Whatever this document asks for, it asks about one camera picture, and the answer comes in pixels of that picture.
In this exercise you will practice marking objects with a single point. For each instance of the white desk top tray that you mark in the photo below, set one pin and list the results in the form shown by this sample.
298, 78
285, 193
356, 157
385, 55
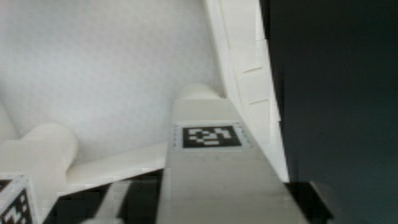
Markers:
99, 58

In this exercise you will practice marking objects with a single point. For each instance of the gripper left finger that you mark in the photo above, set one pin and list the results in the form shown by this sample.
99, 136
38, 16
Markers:
108, 213

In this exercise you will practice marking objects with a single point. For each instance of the white leg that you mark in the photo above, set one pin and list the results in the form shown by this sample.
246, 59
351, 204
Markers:
221, 185
37, 159

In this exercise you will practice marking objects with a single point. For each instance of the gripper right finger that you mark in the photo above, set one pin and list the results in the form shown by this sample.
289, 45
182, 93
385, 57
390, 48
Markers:
328, 211

